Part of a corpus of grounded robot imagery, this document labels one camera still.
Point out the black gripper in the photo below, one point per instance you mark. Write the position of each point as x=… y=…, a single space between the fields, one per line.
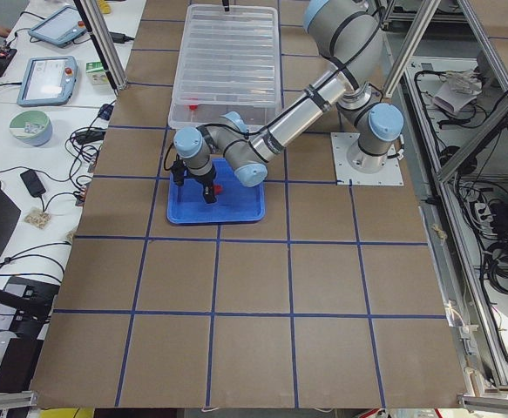
x=205 y=177

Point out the clear plastic box lid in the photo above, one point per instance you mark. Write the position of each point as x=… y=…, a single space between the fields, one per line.
x=228 y=57

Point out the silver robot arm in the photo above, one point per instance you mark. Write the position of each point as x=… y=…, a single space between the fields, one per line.
x=350 y=38

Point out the clear plastic storage box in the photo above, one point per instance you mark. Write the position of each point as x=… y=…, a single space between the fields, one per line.
x=254 y=117

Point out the green white carton box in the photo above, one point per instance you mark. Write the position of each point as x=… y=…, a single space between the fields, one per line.
x=96 y=74

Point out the blue plastic tray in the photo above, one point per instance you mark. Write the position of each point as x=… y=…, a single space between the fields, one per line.
x=235 y=203

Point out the far teach pendant tablet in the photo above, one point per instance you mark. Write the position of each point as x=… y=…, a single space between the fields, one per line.
x=60 y=28

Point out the teach pendant tablet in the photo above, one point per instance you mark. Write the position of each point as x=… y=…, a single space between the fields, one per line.
x=48 y=81
x=60 y=28

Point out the black power adapter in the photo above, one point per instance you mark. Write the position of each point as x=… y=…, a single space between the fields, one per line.
x=33 y=183

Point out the green white bowl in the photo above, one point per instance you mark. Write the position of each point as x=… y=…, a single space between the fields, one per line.
x=32 y=128

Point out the near teach pendant tablet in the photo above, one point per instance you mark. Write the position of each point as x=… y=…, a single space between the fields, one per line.
x=48 y=81

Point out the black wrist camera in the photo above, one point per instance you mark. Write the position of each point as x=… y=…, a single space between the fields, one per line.
x=178 y=170

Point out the aluminium frame post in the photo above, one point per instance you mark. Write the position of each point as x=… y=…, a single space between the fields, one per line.
x=103 y=44

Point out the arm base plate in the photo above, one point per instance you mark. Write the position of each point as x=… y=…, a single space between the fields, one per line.
x=354 y=167

